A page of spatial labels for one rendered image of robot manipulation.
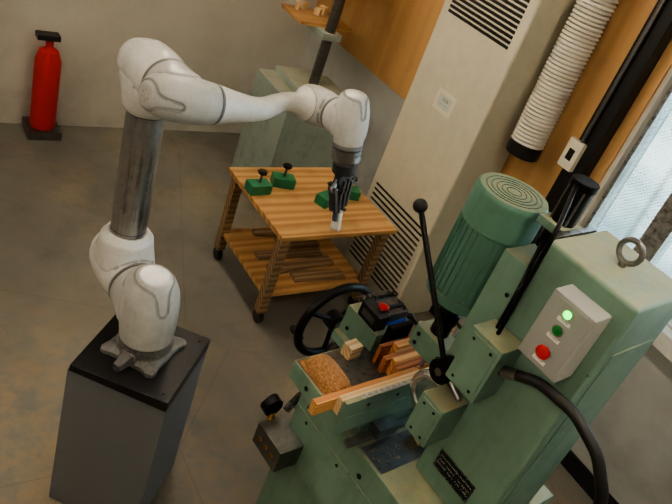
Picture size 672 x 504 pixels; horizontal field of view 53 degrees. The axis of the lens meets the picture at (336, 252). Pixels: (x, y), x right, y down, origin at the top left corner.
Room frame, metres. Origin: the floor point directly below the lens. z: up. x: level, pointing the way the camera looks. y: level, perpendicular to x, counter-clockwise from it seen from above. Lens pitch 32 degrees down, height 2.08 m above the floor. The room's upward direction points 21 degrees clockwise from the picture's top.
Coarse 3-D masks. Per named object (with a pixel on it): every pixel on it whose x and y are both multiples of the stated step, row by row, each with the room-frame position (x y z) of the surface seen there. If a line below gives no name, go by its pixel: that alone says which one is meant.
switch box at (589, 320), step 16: (560, 288) 1.14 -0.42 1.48; (576, 288) 1.16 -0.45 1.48; (560, 304) 1.11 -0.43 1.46; (576, 304) 1.10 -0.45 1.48; (592, 304) 1.12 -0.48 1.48; (544, 320) 1.12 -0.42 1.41; (576, 320) 1.08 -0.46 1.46; (592, 320) 1.07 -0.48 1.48; (608, 320) 1.10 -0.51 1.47; (528, 336) 1.13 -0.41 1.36; (544, 336) 1.11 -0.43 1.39; (576, 336) 1.07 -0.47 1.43; (592, 336) 1.08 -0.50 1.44; (528, 352) 1.11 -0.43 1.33; (560, 352) 1.08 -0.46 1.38; (576, 352) 1.07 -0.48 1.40; (544, 368) 1.08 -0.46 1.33; (560, 368) 1.07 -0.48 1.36
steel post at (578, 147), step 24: (648, 24) 2.80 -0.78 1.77; (648, 48) 2.79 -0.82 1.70; (624, 72) 2.80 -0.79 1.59; (648, 72) 2.80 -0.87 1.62; (624, 96) 2.78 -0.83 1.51; (600, 120) 2.81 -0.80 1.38; (576, 144) 2.81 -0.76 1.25; (600, 144) 2.78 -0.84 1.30; (576, 168) 2.79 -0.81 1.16; (552, 192) 2.83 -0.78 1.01
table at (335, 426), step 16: (336, 336) 1.54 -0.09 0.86; (336, 352) 1.42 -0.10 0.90; (368, 352) 1.47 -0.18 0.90; (352, 368) 1.38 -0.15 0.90; (368, 368) 1.41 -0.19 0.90; (304, 384) 1.29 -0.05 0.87; (352, 384) 1.33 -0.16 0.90; (400, 400) 1.34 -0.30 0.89; (320, 416) 1.23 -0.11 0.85; (336, 416) 1.20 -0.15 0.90; (352, 416) 1.22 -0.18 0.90; (368, 416) 1.27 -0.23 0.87; (336, 432) 1.20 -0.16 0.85
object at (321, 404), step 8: (384, 376) 1.35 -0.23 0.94; (392, 376) 1.37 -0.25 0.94; (360, 384) 1.29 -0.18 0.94; (368, 384) 1.30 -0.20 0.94; (336, 392) 1.23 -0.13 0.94; (344, 392) 1.24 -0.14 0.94; (312, 400) 1.18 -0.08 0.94; (320, 400) 1.19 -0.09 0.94; (328, 400) 1.20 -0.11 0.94; (336, 400) 1.22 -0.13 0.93; (312, 408) 1.17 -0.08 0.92; (320, 408) 1.18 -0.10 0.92; (328, 408) 1.20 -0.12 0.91
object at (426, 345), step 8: (432, 320) 1.48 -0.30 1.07; (416, 328) 1.44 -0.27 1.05; (424, 328) 1.43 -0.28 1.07; (416, 336) 1.44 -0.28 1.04; (424, 336) 1.42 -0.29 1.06; (432, 336) 1.41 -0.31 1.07; (448, 336) 1.44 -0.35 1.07; (416, 344) 1.43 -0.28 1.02; (424, 344) 1.41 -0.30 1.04; (432, 344) 1.40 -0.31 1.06; (448, 344) 1.41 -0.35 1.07; (424, 352) 1.41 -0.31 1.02; (432, 352) 1.39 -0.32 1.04
